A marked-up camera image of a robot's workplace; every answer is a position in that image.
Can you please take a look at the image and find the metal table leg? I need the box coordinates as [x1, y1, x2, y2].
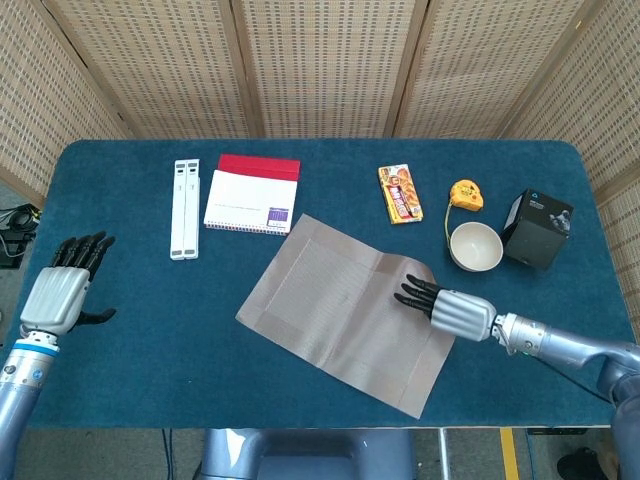
[437, 427, 451, 480]

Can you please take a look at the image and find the white red spiral notebook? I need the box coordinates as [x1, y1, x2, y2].
[202, 154, 303, 237]

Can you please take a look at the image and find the white bowl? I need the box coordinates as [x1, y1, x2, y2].
[448, 221, 504, 274]

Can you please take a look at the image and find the white folding stand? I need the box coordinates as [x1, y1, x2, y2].
[169, 158, 201, 262]

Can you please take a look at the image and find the gray woven placemat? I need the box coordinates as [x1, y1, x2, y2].
[234, 213, 457, 420]

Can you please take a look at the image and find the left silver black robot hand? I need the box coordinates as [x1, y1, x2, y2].
[18, 230, 118, 337]

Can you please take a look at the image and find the black cables and power gear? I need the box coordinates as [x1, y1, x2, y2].
[0, 202, 44, 271]

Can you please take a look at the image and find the blue felt table cover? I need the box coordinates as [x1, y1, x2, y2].
[10, 138, 632, 431]

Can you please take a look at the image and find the black shoe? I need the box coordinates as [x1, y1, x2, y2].
[556, 446, 599, 480]

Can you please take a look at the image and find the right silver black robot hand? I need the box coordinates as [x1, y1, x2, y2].
[393, 273, 497, 343]

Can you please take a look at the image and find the woven bamboo folding screen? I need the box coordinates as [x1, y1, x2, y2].
[0, 0, 640, 326]

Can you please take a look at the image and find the black cardboard box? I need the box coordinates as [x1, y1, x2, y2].
[501, 187, 575, 273]

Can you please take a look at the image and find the yellow snack box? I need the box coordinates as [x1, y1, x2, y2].
[377, 165, 425, 226]

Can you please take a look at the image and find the blue-gray robot torso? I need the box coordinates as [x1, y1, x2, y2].
[197, 427, 416, 480]

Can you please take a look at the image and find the dark cable under table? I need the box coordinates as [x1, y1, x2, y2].
[160, 428, 175, 480]

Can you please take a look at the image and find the yellow tape measure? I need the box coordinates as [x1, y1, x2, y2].
[443, 179, 486, 249]

